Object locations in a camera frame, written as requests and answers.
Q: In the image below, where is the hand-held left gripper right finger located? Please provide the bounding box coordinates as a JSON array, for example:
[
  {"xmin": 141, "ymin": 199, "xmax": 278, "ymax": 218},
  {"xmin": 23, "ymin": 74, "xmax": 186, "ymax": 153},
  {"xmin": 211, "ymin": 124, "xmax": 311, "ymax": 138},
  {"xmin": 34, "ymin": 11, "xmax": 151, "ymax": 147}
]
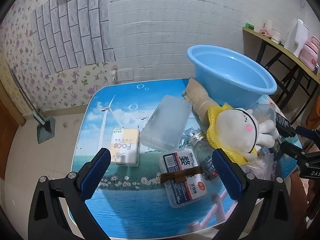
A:
[{"xmin": 212, "ymin": 148, "xmax": 294, "ymax": 240}]

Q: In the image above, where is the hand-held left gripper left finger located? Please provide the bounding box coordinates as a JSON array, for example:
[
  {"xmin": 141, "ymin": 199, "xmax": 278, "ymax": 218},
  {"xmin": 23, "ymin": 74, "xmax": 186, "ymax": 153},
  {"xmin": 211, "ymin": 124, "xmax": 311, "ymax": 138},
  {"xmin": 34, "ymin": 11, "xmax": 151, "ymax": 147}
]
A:
[{"xmin": 28, "ymin": 148, "xmax": 111, "ymax": 240}]

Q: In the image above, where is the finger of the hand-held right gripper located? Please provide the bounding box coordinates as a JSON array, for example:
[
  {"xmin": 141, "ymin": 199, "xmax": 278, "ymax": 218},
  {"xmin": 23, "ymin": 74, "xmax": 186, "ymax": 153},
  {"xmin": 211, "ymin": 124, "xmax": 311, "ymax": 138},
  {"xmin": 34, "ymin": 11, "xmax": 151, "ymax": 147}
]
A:
[
  {"xmin": 296, "ymin": 126, "xmax": 320, "ymax": 139},
  {"xmin": 280, "ymin": 140, "xmax": 317, "ymax": 164}
]

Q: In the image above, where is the black bottle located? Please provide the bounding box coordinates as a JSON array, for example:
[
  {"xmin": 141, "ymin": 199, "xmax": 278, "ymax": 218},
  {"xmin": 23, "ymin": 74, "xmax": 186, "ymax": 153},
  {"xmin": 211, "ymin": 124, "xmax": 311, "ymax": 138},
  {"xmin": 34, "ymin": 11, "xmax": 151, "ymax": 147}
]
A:
[{"xmin": 274, "ymin": 110, "xmax": 297, "ymax": 137}]

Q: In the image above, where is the clear plastic bag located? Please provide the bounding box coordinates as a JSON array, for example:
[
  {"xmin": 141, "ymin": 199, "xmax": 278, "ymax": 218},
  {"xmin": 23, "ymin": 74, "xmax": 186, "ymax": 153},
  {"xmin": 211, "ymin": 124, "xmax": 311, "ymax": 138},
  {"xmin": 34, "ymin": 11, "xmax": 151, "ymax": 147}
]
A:
[{"xmin": 241, "ymin": 145, "xmax": 278, "ymax": 180}]

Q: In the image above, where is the glass jar with metal lid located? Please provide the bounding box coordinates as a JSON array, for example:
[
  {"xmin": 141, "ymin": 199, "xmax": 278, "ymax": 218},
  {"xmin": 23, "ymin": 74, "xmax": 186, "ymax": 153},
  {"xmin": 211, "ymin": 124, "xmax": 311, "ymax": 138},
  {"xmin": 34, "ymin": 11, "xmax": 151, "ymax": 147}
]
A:
[{"xmin": 188, "ymin": 131, "xmax": 219, "ymax": 180}]

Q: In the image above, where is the yellow and white tissue pack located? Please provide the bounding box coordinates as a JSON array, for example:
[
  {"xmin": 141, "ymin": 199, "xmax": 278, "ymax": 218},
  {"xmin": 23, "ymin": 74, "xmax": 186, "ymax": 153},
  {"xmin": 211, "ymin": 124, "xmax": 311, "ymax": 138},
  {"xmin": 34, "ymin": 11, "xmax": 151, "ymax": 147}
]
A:
[{"xmin": 109, "ymin": 127, "xmax": 140, "ymax": 167}]

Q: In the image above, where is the bag of beige sticks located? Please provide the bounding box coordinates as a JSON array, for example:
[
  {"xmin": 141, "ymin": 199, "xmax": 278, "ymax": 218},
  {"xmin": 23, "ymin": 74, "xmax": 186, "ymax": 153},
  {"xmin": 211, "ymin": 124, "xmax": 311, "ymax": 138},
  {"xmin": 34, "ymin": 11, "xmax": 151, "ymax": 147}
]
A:
[{"xmin": 254, "ymin": 104, "xmax": 276, "ymax": 124}]

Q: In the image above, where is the clear floss pick box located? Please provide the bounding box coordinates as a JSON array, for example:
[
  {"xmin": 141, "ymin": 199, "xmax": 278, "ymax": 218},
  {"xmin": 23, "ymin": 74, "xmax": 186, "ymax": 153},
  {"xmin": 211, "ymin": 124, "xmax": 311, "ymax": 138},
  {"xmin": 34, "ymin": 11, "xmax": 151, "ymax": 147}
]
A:
[{"xmin": 159, "ymin": 148, "xmax": 208, "ymax": 208}]

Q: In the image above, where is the brown hair tie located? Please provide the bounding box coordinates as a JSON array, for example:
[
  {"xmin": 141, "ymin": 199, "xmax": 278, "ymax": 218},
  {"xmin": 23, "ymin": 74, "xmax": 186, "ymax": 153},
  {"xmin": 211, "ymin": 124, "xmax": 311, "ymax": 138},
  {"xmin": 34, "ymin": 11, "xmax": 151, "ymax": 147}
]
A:
[{"xmin": 160, "ymin": 165, "xmax": 204, "ymax": 185}]

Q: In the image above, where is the beige and white plush toy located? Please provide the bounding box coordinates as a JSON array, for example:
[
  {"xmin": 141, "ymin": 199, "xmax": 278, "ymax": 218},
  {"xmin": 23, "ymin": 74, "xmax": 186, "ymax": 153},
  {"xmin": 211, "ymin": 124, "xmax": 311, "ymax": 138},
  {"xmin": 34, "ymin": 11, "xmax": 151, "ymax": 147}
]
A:
[{"xmin": 182, "ymin": 77, "xmax": 280, "ymax": 164}]

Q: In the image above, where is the translucent plastic box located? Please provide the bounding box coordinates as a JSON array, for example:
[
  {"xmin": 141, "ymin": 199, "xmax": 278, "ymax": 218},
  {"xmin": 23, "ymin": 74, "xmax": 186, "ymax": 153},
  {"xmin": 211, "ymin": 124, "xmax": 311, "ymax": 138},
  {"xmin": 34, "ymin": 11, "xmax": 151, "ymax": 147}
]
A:
[{"xmin": 141, "ymin": 94, "xmax": 192, "ymax": 152}]

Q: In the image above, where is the blue plastic basin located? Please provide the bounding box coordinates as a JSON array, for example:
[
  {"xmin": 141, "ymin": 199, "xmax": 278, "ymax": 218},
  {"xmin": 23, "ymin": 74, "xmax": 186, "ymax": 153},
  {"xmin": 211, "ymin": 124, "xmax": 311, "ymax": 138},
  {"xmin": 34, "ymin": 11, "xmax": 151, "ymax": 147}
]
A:
[{"xmin": 187, "ymin": 44, "xmax": 277, "ymax": 109}]

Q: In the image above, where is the person's brown clothing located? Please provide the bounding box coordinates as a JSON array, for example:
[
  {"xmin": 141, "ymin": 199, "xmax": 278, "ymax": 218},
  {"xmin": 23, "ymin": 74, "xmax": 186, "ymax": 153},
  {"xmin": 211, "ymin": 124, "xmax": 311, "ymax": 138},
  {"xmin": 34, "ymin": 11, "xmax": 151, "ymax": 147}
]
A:
[{"xmin": 290, "ymin": 172, "xmax": 320, "ymax": 220}]

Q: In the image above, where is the pink lunch jar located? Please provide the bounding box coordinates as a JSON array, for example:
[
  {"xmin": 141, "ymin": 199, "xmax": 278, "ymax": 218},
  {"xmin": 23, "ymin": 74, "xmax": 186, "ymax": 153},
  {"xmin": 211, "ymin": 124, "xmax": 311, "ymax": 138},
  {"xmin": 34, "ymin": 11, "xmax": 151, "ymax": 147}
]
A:
[{"xmin": 299, "ymin": 35, "xmax": 320, "ymax": 68}]

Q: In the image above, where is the yellow-top side table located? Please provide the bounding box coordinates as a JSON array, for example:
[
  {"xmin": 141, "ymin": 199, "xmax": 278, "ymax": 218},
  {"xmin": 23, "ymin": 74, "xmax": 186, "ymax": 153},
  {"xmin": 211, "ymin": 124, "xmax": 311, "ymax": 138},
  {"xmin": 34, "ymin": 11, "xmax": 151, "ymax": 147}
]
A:
[{"xmin": 242, "ymin": 27, "xmax": 320, "ymax": 110}]

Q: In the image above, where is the white kettle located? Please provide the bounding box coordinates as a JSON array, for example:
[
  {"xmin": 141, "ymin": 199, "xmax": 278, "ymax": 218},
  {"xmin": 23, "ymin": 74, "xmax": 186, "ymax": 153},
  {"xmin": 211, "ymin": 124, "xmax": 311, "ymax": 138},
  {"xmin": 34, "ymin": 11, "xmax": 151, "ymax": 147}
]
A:
[{"xmin": 285, "ymin": 17, "xmax": 309, "ymax": 57}]

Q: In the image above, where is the wide white cup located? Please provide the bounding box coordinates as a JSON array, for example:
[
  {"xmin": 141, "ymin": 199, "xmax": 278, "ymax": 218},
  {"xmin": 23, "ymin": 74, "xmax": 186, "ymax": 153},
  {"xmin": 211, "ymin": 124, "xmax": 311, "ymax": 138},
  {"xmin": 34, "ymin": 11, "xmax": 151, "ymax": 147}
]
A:
[{"xmin": 271, "ymin": 29, "xmax": 283, "ymax": 43}]

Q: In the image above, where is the grey dustpan with handle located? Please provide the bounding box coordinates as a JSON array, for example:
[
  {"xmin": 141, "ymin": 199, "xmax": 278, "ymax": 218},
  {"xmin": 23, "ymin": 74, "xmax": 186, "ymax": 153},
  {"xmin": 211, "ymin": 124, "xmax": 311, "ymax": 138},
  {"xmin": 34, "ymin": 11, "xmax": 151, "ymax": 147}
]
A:
[{"xmin": 10, "ymin": 65, "xmax": 56, "ymax": 145}]

